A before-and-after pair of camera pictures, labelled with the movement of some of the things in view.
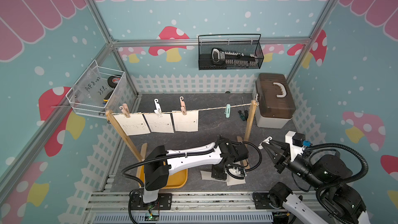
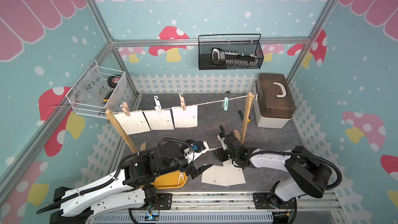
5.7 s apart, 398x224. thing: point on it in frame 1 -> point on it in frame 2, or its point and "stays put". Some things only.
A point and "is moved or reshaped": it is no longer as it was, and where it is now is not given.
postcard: [134, 125] stays put
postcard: [187, 123] is moved or reshaped
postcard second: [159, 124] stays put
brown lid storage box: [276, 105] stays put
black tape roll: [112, 81] stays put
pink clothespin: [125, 109] stays put
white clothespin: [266, 140] -> [181, 175]
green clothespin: [227, 110] -> [225, 103]
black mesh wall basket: [229, 51] stays put
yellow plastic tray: [177, 180] stays put
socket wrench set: [233, 59] stays put
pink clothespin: [183, 106] is moved or reshaped
